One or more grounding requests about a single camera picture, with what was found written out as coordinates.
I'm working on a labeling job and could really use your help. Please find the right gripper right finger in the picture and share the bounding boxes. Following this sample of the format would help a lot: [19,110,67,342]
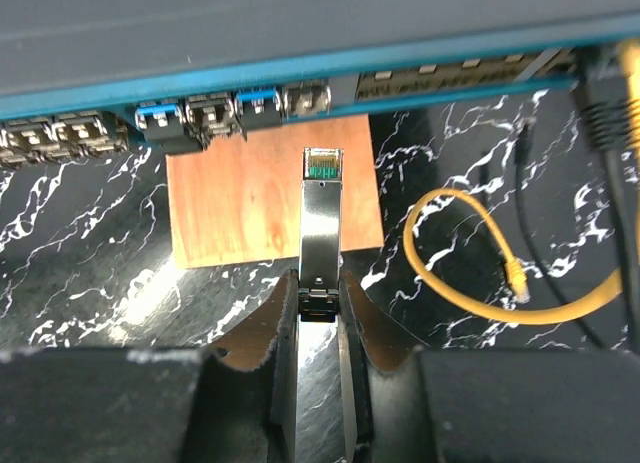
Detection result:
[339,274,639,462]

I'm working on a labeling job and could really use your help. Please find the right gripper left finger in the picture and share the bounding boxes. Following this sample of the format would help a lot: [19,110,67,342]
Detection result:
[1,270,298,462]

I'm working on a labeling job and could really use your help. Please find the black marble pattern mat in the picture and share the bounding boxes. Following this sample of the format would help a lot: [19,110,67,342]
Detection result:
[1,90,615,349]

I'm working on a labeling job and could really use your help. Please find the wooden base board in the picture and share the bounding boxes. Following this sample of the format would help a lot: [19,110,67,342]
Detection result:
[166,116,384,269]

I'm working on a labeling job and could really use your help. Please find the black network cable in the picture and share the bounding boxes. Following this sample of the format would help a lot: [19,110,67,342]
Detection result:
[512,47,640,352]

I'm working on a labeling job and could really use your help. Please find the dark grey network switch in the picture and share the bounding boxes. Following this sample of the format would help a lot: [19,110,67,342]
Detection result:
[1,0,639,169]

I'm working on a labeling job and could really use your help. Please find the yellow network cable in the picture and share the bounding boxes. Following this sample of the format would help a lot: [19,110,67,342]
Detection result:
[402,37,640,327]

